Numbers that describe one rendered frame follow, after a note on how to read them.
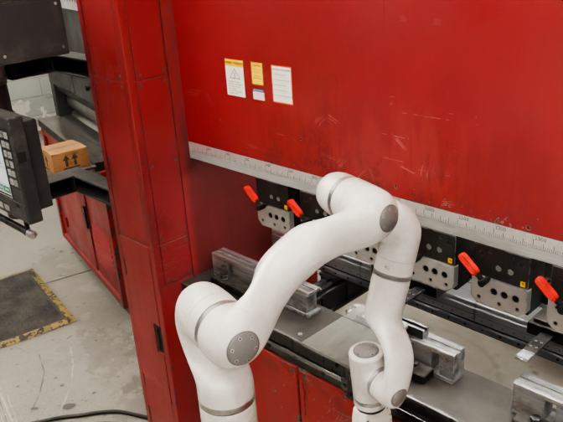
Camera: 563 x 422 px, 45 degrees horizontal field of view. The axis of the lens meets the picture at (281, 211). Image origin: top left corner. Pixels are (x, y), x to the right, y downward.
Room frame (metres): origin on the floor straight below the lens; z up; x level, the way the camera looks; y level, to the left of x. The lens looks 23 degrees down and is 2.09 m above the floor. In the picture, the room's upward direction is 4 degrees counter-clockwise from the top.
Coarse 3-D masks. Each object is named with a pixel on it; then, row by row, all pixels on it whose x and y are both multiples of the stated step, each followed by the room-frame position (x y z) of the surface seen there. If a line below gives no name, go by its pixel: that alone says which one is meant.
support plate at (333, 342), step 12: (360, 312) 1.78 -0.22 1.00; (336, 324) 1.72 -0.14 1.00; (348, 324) 1.72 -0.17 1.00; (360, 324) 1.71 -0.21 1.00; (312, 336) 1.67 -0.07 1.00; (324, 336) 1.66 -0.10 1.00; (336, 336) 1.66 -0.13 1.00; (348, 336) 1.66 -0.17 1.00; (360, 336) 1.65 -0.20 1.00; (372, 336) 1.65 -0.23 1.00; (312, 348) 1.61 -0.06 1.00; (324, 348) 1.60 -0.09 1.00; (336, 348) 1.60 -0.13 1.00; (348, 348) 1.59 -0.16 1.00; (336, 360) 1.54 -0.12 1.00; (348, 360) 1.54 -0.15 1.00
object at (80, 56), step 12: (36, 60) 2.68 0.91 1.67; (48, 60) 2.65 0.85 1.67; (60, 60) 2.72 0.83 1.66; (72, 60) 2.65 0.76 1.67; (84, 60) 2.45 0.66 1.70; (12, 72) 2.52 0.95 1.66; (24, 72) 2.63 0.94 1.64; (36, 72) 2.61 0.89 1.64; (48, 72) 2.61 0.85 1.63; (60, 72) 2.59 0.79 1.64; (72, 72) 2.56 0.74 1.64; (84, 72) 2.54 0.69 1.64
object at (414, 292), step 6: (414, 282) 1.91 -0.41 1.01; (420, 282) 1.90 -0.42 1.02; (414, 288) 1.89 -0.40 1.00; (420, 288) 1.89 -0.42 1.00; (426, 288) 1.88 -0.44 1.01; (432, 288) 1.86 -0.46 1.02; (408, 294) 1.86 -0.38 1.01; (414, 294) 1.86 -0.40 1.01; (420, 294) 1.86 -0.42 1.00; (426, 294) 1.88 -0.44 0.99; (432, 294) 1.86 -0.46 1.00; (438, 294) 1.86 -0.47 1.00; (408, 300) 1.82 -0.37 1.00
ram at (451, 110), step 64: (192, 0) 2.28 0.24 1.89; (256, 0) 2.05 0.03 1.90; (320, 0) 1.87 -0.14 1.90; (384, 0) 1.72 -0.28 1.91; (448, 0) 1.59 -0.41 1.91; (512, 0) 1.48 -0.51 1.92; (192, 64) 2.30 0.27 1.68; (320, 64) 1.88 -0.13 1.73; (384, 64) 1.72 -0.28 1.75; (448, 64) 1.59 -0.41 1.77; (512, 64) 1.47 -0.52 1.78; (192, 128) 2.33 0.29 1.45; (256, 128) 2.09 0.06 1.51; (320, 128) 1.89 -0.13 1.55; (384, 128) 1.72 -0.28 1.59; (448, 128) 1.58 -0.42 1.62; (512, 128) 1.46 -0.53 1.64; (448, 192) 1.58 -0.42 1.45; (512, 192) 1.46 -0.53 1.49
